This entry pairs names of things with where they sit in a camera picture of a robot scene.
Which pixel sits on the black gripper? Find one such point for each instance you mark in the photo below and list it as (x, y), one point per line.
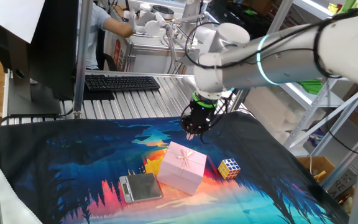
(199, 121)

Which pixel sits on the pink ribboned gift box casing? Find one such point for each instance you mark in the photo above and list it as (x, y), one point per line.
(179, 161)

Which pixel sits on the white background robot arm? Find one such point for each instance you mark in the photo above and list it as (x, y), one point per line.
(190, 11)

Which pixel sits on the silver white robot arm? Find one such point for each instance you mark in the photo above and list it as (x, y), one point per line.
(284, 62)

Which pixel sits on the bare operator forearm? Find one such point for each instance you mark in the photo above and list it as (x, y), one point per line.
(118, 28)

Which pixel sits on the pink gift box base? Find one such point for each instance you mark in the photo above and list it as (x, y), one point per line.
(176, 183)

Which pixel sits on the brown cardboard box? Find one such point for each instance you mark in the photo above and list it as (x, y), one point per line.
(319, 163)

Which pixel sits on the grey lettered box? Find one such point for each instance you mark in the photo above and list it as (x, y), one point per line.
(342, 185)

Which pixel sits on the Rubik's cube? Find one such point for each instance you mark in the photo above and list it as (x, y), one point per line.
(228, 168)

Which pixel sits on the silver digital scale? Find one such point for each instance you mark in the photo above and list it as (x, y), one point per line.
(141, 186)

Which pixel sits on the white foam blocks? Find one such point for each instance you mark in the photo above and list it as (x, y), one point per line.
(275, 109)

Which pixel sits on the black keyboard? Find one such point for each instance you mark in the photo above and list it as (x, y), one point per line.
(121, 82)

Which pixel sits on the white cabinet red label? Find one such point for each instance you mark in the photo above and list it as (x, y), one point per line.
(117, 51)

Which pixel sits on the white teleoperation device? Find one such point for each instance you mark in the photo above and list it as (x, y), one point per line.
(151, 26)

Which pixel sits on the colourful landscape print cloth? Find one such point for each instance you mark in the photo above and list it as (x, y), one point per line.
(73, 155)

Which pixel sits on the black office chair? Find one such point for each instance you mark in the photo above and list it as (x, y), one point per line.
(101, 53)

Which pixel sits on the round black speaker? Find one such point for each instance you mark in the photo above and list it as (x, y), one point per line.
(166, 12)

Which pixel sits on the wooden desk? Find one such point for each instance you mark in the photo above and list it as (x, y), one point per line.
(120, 11)

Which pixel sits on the seated person blue shirt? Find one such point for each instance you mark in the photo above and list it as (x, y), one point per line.
(98, 18)

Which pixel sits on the black computer monitor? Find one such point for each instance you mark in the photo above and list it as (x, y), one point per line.
(54, 46)

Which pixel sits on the crumpled tan plastic bag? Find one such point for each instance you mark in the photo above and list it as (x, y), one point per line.
(346, 203)

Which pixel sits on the green bottle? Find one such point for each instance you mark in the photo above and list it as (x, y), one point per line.
(346, 4)

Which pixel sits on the white paper sheet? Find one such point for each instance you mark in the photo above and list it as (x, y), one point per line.
(14, 15)

